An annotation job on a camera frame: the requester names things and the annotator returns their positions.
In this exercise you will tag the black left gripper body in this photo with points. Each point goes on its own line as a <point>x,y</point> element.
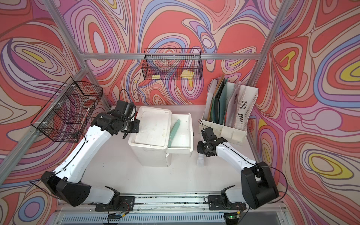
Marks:
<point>129,126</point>

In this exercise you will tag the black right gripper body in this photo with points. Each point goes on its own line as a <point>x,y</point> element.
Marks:
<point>203,148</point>

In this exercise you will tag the white plastic drawer cabinet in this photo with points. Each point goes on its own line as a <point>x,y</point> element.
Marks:
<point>150,144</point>

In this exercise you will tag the teal microphone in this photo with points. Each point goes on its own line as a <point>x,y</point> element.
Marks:
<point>173,132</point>

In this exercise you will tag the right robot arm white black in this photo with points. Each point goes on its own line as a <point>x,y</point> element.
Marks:
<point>257,182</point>

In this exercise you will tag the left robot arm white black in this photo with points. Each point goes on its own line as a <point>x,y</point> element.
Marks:
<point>65,182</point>

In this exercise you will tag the translucent white plastic tube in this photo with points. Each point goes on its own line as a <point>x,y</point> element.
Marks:
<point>201,160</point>

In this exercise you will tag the white desk file organizer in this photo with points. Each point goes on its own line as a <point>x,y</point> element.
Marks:
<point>246,101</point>

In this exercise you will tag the teal plastic folder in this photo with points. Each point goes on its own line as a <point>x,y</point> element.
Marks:
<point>218,110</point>

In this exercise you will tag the brown cardboard folder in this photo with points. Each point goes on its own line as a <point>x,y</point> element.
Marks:
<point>213,97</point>

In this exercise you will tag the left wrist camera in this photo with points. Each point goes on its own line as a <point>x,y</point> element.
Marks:
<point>125,109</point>

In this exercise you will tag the black wire basket left wall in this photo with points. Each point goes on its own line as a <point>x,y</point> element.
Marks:
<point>65,118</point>

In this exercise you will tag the black wire basket wall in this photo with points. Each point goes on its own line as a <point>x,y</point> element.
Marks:
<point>65,118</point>
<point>170,62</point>

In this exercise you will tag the black wire basket back wall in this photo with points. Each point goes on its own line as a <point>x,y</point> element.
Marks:
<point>170,62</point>

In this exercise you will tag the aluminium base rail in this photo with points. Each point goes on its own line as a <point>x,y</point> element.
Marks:
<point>197,208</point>

